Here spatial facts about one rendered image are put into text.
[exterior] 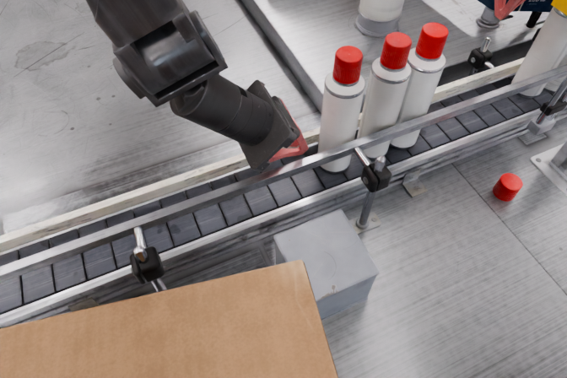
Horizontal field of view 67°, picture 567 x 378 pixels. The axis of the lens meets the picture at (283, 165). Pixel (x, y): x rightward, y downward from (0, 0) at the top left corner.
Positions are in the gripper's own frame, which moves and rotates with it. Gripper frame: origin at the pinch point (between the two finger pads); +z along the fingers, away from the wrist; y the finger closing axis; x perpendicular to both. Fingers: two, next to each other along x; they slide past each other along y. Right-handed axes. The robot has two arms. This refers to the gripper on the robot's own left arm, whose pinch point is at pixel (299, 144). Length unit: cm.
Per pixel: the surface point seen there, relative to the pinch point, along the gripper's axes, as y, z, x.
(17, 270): -3.7, -23.5, 27.3
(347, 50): 1.8, -4.8, -13.2
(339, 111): -0.9, -0.4, -7.2
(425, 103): -1.6, 11.1, -15.4
